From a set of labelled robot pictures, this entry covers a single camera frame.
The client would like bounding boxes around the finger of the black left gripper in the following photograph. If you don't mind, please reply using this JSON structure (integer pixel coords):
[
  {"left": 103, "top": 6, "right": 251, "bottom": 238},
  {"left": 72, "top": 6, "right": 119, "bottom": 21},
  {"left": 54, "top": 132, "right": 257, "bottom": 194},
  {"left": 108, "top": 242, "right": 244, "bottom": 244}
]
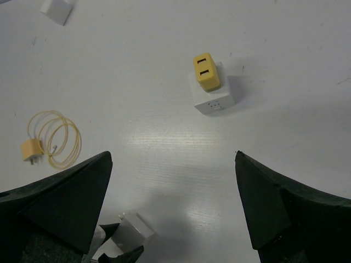
[{"left": 98, "top": 223, "right": 144, "bottom": 263}]

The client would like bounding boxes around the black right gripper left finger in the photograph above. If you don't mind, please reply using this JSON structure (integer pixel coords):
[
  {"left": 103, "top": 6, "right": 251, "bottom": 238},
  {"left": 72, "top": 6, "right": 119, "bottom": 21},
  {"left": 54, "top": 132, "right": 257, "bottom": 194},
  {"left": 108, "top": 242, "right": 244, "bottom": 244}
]
[{"left": 1, "top": 151, "right": 112, "bottom": 262}]

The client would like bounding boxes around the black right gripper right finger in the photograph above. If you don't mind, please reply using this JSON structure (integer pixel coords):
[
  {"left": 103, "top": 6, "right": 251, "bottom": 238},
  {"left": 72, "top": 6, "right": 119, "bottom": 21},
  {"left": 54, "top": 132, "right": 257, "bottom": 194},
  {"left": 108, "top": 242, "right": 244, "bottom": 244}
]
[{"left": 235, "top": 151, "right": 350, "bottom": 262}]

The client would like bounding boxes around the white usb charger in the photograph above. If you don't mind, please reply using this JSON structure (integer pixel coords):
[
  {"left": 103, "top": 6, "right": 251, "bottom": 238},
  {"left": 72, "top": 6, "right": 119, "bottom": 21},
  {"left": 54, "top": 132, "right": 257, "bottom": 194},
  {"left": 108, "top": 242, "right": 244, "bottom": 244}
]
[
  {"left": 40, "top": 0, "right": 76, "bottom": 26},
  {"left": 111, "top": 213, "right": 156, "bottom": 253}
]

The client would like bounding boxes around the white cube socket adapter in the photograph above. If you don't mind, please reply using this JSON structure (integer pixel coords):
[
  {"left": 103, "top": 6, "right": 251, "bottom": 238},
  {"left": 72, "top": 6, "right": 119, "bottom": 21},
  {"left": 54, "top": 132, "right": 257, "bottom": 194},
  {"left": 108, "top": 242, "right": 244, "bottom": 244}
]
[{"left": 188, "top": 62, "right": 235, "bottom": 115}]

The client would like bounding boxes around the yellow dual USB charger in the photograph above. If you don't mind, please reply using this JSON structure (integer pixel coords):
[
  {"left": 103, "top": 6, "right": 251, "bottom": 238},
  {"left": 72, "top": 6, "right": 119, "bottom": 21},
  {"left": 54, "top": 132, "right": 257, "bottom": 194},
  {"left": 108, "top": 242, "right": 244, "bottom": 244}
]
[{"left": 193, "top": 53, "right": 220, "bottom": 93}]

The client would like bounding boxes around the small yellow charger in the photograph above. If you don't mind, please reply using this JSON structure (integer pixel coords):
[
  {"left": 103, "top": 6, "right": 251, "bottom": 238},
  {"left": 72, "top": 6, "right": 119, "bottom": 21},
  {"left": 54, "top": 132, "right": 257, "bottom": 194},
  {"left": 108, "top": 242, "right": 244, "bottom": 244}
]
[{"left": 21, "top": 139, "right": 43, "bottom": 165}]

